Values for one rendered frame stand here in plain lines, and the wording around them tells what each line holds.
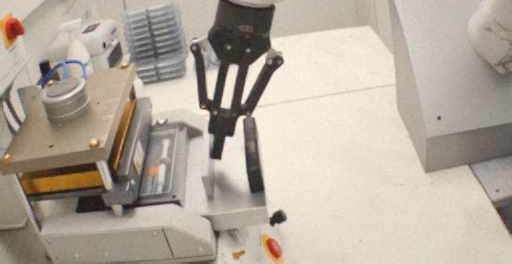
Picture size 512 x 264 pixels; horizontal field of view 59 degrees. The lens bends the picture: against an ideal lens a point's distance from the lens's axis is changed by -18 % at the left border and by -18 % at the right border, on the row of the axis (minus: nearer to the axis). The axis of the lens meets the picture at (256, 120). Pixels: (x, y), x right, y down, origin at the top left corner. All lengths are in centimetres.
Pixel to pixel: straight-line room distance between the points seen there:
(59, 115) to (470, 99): 81
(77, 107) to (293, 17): 265
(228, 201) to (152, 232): 13
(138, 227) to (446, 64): 73
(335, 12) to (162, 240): 278
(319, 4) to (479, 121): 232
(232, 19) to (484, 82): 65
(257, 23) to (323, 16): 267
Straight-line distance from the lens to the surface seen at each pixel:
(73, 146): 68
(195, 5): 327
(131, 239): 70
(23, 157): 71
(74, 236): 72
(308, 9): 331
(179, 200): 72
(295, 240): 99
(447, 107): 110
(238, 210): 72
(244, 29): 68
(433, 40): 115
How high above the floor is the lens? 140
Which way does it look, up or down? 28 degrees down
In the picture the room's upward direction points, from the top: 10 degrees counter-clockwise
